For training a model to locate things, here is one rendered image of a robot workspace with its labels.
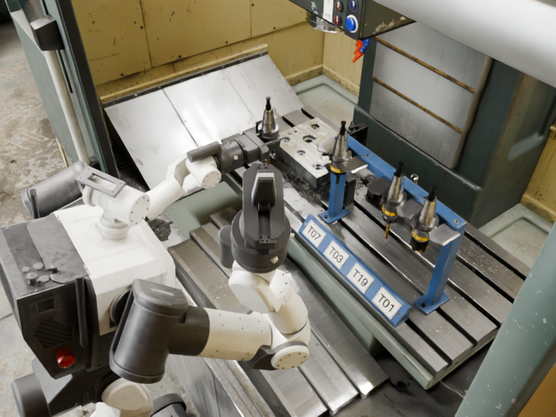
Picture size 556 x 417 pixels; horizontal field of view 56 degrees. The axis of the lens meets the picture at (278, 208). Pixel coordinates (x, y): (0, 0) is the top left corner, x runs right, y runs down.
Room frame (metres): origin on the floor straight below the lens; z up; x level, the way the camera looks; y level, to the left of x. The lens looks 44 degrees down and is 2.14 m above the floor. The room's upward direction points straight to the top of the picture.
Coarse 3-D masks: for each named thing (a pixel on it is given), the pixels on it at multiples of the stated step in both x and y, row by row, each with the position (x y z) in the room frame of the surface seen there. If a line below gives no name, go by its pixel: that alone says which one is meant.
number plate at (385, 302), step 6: (378, 294) 0.91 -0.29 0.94; (384, 294) 0.90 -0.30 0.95; (390, 294) 0.90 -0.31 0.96; (372, 300) 0.90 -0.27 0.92; (378, 300) 0.89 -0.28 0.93; (384, 300) 0.89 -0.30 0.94; (390, 300) 0.88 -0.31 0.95; (396, 300) 0.87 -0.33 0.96; (378, 306) 0.88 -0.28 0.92; (384, 306) 0.87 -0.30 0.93; (390, 306) 0.87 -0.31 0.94; (396, 306) 0.86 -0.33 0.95; (384, 312) 0.86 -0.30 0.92; (390, 312) 0.85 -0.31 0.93; (390, 318) 0.84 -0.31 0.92
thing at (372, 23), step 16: (304, 0) 1.23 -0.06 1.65; (320, 0) 1.18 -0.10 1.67; (336, 0) 1.14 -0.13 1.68; (368, 0) 1.07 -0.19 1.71; (320, 16) 1.18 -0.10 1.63; (368, 16) 1.07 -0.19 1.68; (384, 16) 1.10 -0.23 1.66; (400, 16) 1.13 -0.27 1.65; (368, 32) 1.07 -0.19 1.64; (384, 32) 1.11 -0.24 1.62
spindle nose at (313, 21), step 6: (306, 12) 1.44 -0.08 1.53; (312, 18) 1.40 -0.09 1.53; (318, 18) 1.38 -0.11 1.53; (312, 24) 1.40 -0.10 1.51; (318, 24) 1.39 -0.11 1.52; (324, 24) 1.37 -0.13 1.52; (330, 24) 1.37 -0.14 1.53; (324, 30) 1.38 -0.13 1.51; (330, 30) 1.37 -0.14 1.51; (336, 30) 1.37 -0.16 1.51
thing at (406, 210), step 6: (402, 204) 0.98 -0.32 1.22; (408, 204) 0.98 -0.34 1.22; (414, 204) 0.98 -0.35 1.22; (420, 204) 0.98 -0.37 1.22; (396, 210) 0.96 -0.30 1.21; (402, 210) 0.96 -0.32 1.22; (408, 210) 0.96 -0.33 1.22; (414, 210) 0.96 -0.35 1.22; (402, 216) 0.94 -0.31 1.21; (408, 216) 0.94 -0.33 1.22
